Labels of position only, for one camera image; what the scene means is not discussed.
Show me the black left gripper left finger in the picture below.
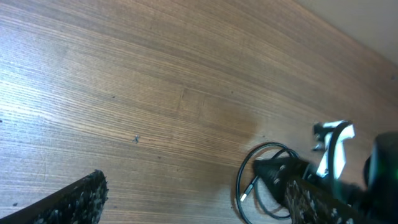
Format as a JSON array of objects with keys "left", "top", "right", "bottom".
[{"left": 1, "top": 170, "right": 108, "bottom": 224}]

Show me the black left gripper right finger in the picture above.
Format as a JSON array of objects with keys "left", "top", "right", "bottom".
[{"left": 284, "top": 177, "right": 373, "bottom": 224}]

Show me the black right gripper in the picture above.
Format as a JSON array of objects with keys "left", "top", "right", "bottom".
[{"left": 253, "top": 157, "right": 309, "bottom": 205}]

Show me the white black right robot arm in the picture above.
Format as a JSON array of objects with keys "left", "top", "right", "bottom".
[{"left": 253, "top": 131, "right": 397, "bottom": 223}]

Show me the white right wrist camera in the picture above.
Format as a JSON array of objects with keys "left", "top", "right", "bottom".
[{"left": 313, "top": 120, "right": 355, "bottom": 180}]

